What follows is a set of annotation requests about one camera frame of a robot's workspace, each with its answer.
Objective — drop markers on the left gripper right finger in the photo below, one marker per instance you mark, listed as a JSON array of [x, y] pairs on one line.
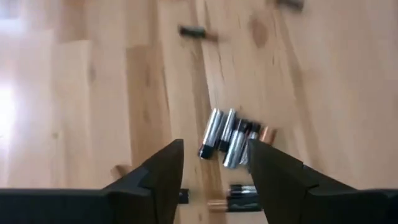
[[286, 193]]

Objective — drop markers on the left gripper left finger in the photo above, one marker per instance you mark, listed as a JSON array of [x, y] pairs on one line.
[[149, 193]]

